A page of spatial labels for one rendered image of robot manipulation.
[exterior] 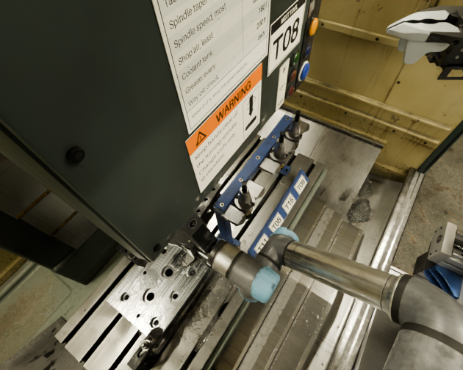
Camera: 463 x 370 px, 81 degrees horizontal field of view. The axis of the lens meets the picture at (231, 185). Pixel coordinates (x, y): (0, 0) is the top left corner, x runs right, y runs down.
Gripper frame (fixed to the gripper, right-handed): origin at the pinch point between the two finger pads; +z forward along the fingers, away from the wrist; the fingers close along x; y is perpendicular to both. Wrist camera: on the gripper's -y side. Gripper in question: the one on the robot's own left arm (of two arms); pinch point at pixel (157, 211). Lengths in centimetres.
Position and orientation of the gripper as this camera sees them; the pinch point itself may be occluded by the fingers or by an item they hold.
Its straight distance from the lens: 74.4
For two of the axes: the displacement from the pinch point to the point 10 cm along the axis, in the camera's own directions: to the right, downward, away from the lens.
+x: 5.6, -7.2, 4.1
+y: 0.5, 5.3, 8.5
